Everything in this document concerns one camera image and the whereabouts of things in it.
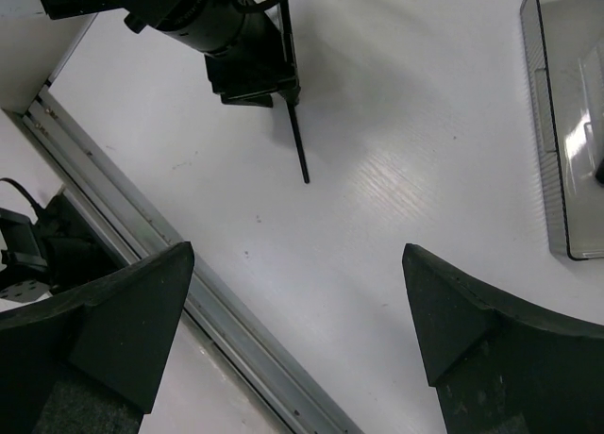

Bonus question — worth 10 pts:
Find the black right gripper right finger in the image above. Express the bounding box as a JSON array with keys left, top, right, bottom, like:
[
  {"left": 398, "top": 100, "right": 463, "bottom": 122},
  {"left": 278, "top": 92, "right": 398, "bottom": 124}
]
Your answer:
[{"left": 402, "top": 243, "right": 603, "bottom": 433}]

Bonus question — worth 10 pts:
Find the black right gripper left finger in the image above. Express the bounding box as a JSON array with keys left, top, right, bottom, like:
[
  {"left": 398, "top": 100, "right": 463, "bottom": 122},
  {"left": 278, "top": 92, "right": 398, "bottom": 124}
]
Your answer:
[{"left": 1, "top": 242, "right": 194, "bottom": 433}]

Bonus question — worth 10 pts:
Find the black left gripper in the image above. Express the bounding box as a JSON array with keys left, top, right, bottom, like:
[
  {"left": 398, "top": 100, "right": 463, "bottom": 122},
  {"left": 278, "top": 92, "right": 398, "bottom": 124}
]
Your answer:
[{"left": 40, "top": 0, "right": 300, "bottom": 108}]

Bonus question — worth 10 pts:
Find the black thin makeup brush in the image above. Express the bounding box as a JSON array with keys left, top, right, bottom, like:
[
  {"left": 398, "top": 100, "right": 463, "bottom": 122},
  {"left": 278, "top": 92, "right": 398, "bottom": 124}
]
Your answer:
[{"left": 287, "top": 102, "right": 310, "bottom": 184}]

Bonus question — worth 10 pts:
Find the clear acrylic makeup organizer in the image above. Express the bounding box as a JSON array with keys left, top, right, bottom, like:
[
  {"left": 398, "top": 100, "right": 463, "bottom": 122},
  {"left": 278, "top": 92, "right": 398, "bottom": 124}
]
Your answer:
[{"left": 520, "top": 0, "right": 603, "bottom": 260}]

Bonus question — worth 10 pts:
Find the black fan makeup brush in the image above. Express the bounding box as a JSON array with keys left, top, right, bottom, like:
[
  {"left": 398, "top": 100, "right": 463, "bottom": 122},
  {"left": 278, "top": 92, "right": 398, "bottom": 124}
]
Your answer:
[{"left": 595, "top": 159, "right": 604, "bottom": 185}]

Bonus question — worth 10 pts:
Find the aluminium frame rail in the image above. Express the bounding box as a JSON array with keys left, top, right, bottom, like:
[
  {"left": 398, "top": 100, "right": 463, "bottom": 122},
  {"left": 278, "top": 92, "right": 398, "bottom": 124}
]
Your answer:
[{"left": 23, "top": 92, "right": 364, "bottom": 434}]

